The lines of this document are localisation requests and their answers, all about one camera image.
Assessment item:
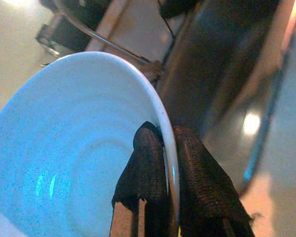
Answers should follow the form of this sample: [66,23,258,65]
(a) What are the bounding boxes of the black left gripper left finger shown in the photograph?
[110,120,175,237]

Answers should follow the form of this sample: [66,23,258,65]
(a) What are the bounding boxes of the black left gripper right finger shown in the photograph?
[172,124,256,237]

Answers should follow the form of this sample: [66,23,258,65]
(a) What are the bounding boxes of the white ceramic bowl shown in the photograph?
[0,51,181,237]

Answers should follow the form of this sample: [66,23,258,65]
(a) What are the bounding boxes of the steel fork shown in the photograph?
[88,31,165,79]

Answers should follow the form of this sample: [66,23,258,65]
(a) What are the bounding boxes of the stainless steel sink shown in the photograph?
[88,0,296,196]

